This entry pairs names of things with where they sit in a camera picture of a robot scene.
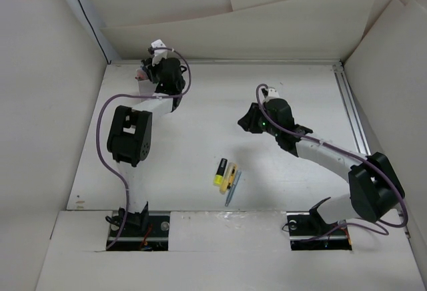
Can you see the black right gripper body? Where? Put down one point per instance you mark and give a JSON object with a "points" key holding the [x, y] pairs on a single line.
{"points": [[269, 128]]}

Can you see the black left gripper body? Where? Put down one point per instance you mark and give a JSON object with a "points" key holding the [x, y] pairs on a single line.
{"points": [[155, 72]]}

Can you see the black marker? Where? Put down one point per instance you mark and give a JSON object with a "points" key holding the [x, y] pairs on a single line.
{"points": [[222, 167]]}

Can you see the red capped gel pen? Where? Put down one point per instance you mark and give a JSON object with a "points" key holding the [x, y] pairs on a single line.
{"points": [[141, 77]]}

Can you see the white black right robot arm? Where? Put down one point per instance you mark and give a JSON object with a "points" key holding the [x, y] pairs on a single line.
{"points": [[373, 191]]}

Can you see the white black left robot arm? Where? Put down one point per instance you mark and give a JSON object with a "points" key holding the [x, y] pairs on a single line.
{"points": [[129, 139]]}

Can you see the white divided organizer container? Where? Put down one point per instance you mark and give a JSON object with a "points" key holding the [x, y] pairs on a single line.
{"points": [[146, 88]]}

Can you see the yellow highlighter marker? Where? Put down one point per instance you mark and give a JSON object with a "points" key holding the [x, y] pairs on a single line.
{"points": [[223, 187]]}

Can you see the blue grey pen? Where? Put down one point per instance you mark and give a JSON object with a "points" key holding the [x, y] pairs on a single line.
{"points": [[233, 188]]}

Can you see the yellow black pen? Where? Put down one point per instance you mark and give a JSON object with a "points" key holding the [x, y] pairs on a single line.
{"points": [[231, 178]]}

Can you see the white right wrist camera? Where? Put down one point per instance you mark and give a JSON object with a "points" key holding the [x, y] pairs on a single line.
{"points": [[270, 93]]}

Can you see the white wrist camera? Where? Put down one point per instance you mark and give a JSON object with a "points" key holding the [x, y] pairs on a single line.
{"points": [[158, 51], [270, 93]]}

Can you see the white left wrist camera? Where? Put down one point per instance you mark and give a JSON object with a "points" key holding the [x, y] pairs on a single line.
{"points": [[158, 51]]}

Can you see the aluminium rail right side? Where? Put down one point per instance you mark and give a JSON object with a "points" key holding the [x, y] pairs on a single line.
{"points": [[352, 113]]}

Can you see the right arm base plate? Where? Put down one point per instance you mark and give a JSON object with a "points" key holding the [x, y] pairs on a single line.
{"points": [[308, 233]]}

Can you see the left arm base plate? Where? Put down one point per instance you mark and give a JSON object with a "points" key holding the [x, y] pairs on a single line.
{"points": [[151, 237]]}

